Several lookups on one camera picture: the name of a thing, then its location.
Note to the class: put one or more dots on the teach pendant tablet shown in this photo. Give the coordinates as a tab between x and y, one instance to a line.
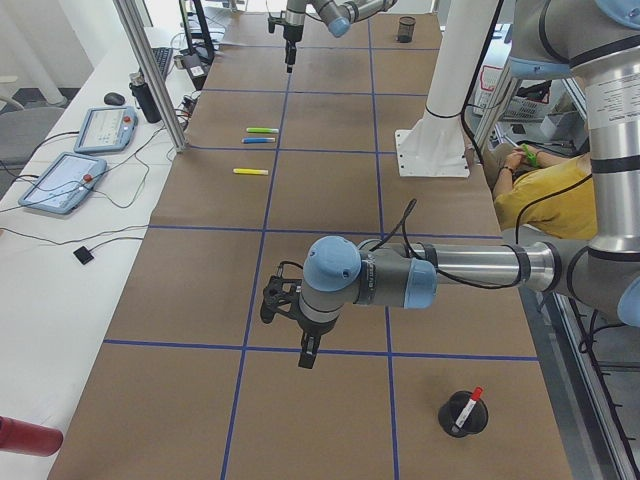
106	130
65	184

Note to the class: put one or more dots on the black keyboard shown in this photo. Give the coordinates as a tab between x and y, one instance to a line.
163	57

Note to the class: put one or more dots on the blue highlighter marker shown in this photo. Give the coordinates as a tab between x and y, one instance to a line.
258	140

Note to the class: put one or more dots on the yellow highlighter marker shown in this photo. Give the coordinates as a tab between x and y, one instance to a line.
249	171

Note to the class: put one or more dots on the black water bottle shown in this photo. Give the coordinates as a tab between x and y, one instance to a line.
143	95

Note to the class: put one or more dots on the black mesh cup left side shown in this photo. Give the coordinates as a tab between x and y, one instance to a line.
449	411

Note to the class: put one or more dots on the green highlighter marker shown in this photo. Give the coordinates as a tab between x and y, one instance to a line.
262	130

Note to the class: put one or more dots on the aluminium frame post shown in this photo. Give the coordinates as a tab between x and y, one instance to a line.
134	29

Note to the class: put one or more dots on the red and white marker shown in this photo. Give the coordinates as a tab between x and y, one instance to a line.
467	409

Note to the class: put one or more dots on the red bottle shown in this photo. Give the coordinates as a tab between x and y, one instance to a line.
29	439

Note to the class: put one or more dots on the far teach pendant tablet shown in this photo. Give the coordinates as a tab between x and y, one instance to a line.
106	130

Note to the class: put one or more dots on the black mesh cup right side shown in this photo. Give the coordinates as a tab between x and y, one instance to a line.
406	25

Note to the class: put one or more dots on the seated person yellow shirt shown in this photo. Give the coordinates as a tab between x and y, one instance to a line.
550	193

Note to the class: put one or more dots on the small black square device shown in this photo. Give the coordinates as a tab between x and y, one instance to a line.
83	255

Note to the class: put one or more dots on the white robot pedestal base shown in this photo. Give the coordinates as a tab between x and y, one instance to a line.
435	147

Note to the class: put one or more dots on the near teach pendant tablet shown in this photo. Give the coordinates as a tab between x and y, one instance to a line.
65	184

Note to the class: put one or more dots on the black mesh cup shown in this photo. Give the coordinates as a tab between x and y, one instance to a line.
449	411
406	25

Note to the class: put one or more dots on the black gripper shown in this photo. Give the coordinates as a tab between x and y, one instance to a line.
290	36
313	330

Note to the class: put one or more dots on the black computer mouse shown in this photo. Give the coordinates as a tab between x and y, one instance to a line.
114	99

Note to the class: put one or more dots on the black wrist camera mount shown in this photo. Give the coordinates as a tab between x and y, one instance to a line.
281	296

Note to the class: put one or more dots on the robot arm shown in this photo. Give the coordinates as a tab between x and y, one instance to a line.
337	19
597	42

